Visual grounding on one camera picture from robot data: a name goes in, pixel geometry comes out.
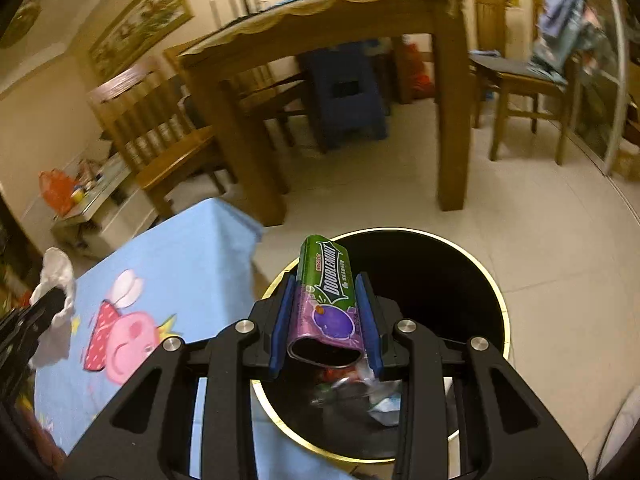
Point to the blue plastic stool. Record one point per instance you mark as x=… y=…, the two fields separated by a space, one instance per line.
x=345 y=110

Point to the grey upright rods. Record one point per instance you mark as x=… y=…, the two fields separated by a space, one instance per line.
x=234 y=5

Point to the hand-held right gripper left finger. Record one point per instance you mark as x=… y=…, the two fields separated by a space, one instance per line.
x=282 y=330

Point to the landscape painting gold frame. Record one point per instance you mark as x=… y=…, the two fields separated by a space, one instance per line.
x=145 y=25

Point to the black trash bin gold rim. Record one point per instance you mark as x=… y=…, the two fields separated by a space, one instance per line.
x=430 y=280

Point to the wooden chair with dark cushion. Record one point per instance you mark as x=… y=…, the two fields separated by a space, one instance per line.
x=520 y=85

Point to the green purple gum packet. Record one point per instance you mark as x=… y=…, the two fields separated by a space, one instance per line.
x=325 y=300

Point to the round gold wall ornament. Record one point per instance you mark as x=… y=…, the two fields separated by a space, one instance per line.
x=20 y=22

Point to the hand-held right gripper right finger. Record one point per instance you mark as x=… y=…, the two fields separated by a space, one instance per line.
x=369 y=330

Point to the crumpled clear plastic wrapper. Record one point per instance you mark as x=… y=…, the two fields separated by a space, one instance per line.
x=345 y=392

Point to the pile of clothes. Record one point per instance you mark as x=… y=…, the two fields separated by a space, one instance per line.
x=565 y=25

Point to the orange red plastic bag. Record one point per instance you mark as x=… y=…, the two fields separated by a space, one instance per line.
x=57 y=192

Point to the blue cartoon printed tablecloth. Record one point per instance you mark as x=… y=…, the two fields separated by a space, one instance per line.
x=200 y=270

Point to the wooden dining table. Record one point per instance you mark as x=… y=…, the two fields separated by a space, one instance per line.
x=450 y=110

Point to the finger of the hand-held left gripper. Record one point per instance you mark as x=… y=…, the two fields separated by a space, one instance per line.
x=30 y=325

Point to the white low cabinet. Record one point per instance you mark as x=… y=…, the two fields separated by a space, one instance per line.
x=110 y=200

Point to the sliding glass door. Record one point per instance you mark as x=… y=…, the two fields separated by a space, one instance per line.
x=615 y=60

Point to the white tissue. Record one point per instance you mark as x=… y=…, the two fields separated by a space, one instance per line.
x=57 y=270

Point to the wooden slat-back chair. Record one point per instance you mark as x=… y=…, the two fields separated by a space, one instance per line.
x=492 y=20
x=270 y=105
x=175 y=160

